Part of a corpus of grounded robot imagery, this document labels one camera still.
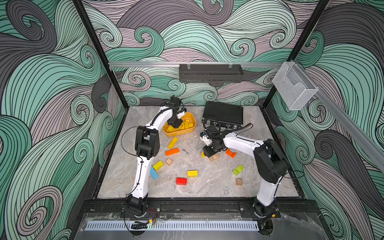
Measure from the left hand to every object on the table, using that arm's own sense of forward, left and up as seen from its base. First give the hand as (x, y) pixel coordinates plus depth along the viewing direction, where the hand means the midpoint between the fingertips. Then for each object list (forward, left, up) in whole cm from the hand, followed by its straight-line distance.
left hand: (175, 122), depth 100 cm
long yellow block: (-12, +1, -7) cm, 14 cm away
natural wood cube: (-37, -38, -7) cm, 53 cm away
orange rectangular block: (-18, +1, -8) cm, 20 cm away
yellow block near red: (-33, -12, -6) cm, 35 cm away
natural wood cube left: (-25, +3, -7) cm, 26 cm away
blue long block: (-32, +11, -8) cm, 35 cm away
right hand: (-19, -21, -6) cm, 29 cm away
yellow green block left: (-28, +8, -5) cm, 30 cm away
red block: (-37, -6, -7) cm, 38 cm away
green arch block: (-30, -39, -7) cm, 49 cm away
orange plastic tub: (+4, -10, -6) cm, 12 cm away
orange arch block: (-19, -35, -6) cm, 40 cm away
